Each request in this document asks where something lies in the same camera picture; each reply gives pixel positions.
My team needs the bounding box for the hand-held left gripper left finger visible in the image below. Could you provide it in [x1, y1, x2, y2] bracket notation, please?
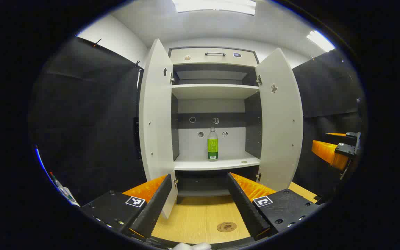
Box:
[81, 174, 172, 240]

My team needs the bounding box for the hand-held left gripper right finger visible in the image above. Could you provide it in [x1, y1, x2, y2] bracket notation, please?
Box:
[226, 172, 321, 241]

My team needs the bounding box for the round wooden coaster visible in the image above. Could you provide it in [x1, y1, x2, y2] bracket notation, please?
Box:
[216, 222, 237, 233]

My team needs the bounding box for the green label bottle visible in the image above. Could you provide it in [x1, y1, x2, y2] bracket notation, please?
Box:
[207, 127, 219, 161]

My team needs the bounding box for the grey cabinet door heart sticker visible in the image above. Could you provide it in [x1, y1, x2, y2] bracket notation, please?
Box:
[139, 38, 180, 220]

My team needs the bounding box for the red cap clear bottle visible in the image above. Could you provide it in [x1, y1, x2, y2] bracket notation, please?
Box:
[49, 172, 73, 201]

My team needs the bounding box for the grey cabinet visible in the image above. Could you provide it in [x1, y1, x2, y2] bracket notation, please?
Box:
[169, 46, 261, 205]

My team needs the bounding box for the small white side table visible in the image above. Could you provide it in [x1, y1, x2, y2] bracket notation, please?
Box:
[63, 187, 81, 207]

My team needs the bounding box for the ceiling light panel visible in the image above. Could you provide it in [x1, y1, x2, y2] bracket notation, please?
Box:
[306, 30, 336, 52]
[172, 0, 257, 16]

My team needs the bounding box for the black backdrop cloth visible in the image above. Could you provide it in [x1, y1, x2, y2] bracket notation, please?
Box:
[28, 36, 367, 206]

